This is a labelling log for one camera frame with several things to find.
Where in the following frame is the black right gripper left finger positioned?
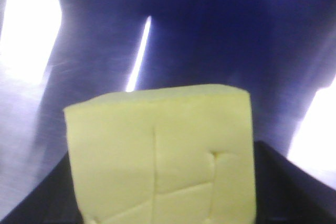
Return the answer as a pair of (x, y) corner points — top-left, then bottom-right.
(1, 153), (83, 223)

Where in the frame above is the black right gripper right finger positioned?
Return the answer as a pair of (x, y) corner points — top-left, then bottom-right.
(254, 141), (335, 223)

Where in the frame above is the yellow foam block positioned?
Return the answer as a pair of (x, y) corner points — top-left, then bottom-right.
(64, 84), (257, 223)

